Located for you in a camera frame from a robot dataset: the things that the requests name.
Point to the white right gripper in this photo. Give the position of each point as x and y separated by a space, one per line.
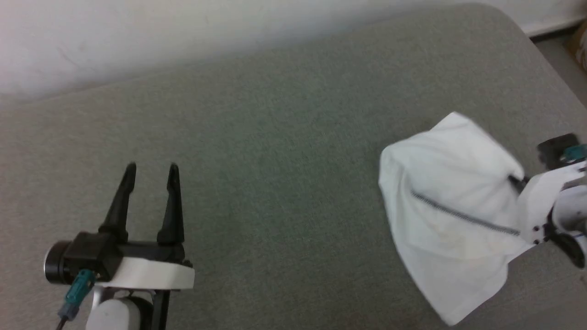
539 206

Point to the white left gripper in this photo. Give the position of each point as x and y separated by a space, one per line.
151 272

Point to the white long-sleeve garment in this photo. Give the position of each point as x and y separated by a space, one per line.
449 206

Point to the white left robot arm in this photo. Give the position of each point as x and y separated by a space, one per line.
114 314

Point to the grey fabric sofa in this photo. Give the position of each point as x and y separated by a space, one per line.
275 160

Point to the white skirting board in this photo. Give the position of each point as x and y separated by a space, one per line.
555 25

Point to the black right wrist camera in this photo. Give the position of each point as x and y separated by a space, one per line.
552 149

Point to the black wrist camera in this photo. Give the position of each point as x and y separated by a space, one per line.
552 149
87 254

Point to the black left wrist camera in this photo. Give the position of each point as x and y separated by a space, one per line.
87 254

